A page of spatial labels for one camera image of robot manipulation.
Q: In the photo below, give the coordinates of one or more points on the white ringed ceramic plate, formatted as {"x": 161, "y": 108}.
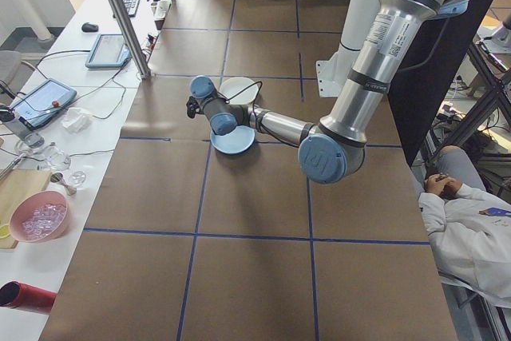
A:
{"x": 239, "y": 87}

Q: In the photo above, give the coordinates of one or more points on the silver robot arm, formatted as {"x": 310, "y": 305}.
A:
{"x": 359, "y": 89}

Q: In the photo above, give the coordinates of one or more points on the person left forearm white sleeve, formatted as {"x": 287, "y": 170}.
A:
{"x": 433, "y": 211}

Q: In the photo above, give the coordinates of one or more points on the person right forearm white sleeve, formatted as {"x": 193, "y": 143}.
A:
{"x": 479, "y": 197}

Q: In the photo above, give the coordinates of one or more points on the light blue ceramic plate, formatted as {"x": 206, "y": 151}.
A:
{"x": 235, "y": 143}

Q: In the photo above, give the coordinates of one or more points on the person left hand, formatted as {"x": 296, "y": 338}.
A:
{"x": 435, "y": 184}

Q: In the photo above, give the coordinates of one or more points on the person right hand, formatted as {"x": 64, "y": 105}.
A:
{"x": 454, "y": 188}

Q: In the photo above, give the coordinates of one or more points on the white side table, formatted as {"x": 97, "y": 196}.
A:
{"x": 100, "y": 93}

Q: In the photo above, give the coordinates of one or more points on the white mug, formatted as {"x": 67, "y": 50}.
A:
{"x": 163, "y": 7}

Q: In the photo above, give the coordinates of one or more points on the blue-edged teach pendant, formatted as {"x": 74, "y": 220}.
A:
{"x": 107, "y": 50}

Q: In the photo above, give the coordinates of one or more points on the crumpled white tissue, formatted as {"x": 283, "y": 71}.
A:
{"x": 76, "y": 120}

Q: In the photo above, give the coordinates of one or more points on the black computer mouse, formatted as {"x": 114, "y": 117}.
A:
{"x": 89, "y": 26}

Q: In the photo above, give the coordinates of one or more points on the small clear glass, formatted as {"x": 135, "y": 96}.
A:
{"x": 78, "y": 179}

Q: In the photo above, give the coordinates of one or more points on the clear drinking glass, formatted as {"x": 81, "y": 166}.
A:
{"x": 58, "y": 159}
{"x": 31, "y": 142}

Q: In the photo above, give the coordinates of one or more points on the metal jigger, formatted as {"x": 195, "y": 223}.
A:
{"x": 64, "y": 183}

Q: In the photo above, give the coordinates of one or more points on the teach pendant with red button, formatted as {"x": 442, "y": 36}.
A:
{"x": 42, "y": 102}

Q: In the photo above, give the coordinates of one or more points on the metal shaker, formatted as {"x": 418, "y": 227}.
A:
{"x": 14, "y": 125}

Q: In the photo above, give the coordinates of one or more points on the pink bowl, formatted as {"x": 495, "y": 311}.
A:
{"x": 56, "y": 229}

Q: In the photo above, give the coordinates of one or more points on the grey chair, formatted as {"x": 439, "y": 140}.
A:
{"x": 12, "y": 69}

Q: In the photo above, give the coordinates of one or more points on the clear plastic ice cubes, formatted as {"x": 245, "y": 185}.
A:
{"x": 44, "y": 217}

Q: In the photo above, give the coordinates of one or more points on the wooden cutting board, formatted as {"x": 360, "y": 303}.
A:
{"x": 20, "y": 189}

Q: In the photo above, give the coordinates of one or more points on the yellow lemon slice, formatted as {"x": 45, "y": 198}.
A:
{"x": 3, "y": 231}

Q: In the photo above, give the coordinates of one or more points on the red cylinder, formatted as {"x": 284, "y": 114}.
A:
{"x": 28, "y": 297}

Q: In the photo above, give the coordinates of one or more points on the person leg grey trousers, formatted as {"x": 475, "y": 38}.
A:
{"x": 459, "y": 163}

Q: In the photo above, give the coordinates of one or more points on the person torso white coat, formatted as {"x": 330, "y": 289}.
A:
{"x": 475, "y": 253}

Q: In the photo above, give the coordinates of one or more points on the aluminium frame post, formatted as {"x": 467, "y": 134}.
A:
{"x": 127, "y": 25}

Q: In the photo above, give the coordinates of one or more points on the black frame cover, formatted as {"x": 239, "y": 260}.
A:
{"x": 439, "y": 77}

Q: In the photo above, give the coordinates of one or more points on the metal frame bars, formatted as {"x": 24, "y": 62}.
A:
{"x": 479, "y": 89}

